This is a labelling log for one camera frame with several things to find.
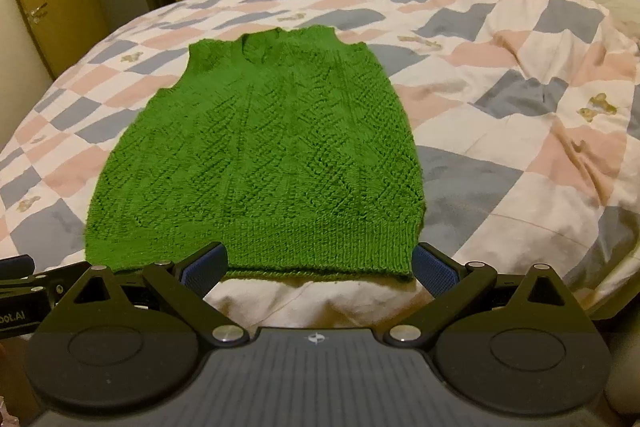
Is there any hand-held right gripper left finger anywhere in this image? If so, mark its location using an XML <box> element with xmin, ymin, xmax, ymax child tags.
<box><xmin>46</xmin><ymin>241</ymin><xmax>250</xmax><ymax>348</ymax></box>

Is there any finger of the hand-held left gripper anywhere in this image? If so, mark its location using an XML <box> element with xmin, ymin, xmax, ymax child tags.
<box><xmin>0</xmin><ymin>255</ymin><xmax>93</xmax><ymax>303</ymax></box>

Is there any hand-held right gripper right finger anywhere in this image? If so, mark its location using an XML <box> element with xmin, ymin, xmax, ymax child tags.
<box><xmin>382</xmin><ymin>242</ymin><xmax>608</xmax><ymax>350</ymax></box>

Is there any green knitted vest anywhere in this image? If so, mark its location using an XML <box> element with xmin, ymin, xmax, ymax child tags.
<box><xmin>83</xmin><ymin>26</ymin><xmax>427</xmax><ymax>283</ymax></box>

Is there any checkered patchwork blanket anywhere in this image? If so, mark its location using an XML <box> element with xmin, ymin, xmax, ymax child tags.
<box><xmin>0</xmin><ymin>0</ymin><xmax>640</xmax><ymax>330</ymax></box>

